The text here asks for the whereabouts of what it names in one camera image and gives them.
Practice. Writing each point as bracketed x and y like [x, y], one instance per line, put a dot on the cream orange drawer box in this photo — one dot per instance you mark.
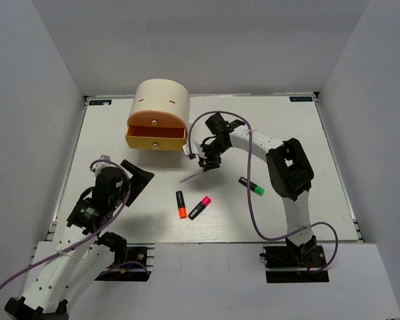
[159, 117]

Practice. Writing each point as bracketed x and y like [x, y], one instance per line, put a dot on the pale yellow white pen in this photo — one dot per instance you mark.
[191, 176]

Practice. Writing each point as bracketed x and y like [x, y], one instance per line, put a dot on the green capped black highlighter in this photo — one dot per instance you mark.
[252, 186]

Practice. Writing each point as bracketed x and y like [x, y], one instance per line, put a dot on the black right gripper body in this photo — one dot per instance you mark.
[214, 149]

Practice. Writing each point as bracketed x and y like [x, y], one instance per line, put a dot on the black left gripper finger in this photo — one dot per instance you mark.
[137, 185]
[134, 170]

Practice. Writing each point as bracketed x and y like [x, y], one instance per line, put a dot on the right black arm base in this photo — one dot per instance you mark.
[282, 267]

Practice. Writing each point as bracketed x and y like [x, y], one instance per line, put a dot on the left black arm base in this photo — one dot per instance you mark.
[133, 264]

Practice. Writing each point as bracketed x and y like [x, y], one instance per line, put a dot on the pink capped black highlighter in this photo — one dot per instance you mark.
[201, 206]

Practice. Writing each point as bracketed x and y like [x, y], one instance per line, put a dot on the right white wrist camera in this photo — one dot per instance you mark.
[193, 150]

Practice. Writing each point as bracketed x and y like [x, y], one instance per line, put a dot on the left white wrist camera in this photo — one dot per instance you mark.
[99, 164]

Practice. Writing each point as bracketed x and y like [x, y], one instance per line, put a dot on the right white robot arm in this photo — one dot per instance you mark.
[289, 169]

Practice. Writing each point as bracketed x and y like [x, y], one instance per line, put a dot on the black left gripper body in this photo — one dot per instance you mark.
[120, 197]

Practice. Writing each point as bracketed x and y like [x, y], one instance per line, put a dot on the orange capped black highlighter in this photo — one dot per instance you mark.
[181, 205]

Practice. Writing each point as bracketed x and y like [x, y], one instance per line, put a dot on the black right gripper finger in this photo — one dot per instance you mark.
[212, 164]
[202, 162]

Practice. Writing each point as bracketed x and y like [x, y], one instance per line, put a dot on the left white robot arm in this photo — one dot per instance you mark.
[86, 248]

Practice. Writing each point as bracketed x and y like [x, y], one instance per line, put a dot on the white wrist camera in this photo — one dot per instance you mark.
[99, 164]
[193, 150]

